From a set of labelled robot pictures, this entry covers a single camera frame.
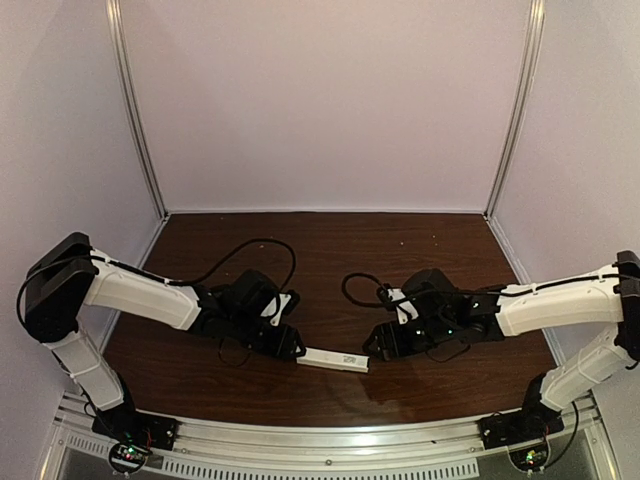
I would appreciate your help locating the left aluminium frame post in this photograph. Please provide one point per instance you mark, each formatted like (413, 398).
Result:
(133, 114)

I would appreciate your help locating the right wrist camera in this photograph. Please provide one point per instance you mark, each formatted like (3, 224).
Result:
(395, 300)

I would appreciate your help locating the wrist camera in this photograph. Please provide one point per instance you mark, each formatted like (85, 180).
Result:
(395, 300)
(282, 305)

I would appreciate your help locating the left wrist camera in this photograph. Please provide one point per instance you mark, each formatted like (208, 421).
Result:
(282, 305)

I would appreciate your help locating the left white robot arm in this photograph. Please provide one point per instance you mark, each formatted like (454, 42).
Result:
(73, 274)

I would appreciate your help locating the right aluminium frame post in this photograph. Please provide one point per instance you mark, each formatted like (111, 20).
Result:
(527, 72)

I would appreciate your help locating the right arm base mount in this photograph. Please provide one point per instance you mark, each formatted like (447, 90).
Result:
(524, 434)

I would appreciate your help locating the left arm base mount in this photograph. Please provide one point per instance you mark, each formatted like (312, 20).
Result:
(137, 435)

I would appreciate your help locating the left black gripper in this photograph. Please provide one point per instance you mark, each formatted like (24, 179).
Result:
(279, 343)

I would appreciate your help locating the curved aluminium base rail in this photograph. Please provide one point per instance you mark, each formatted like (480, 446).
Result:
(450, 449)

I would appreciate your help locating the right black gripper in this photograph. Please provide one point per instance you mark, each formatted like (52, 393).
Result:
(395, 338)

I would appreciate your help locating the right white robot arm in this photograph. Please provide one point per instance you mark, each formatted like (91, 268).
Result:
(432, 311)

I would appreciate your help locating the white remote control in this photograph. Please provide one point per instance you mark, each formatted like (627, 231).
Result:
(333, 360)

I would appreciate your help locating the aluminium frame post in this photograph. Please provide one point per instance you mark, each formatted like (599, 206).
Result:
(527, 72)
(133, 114)

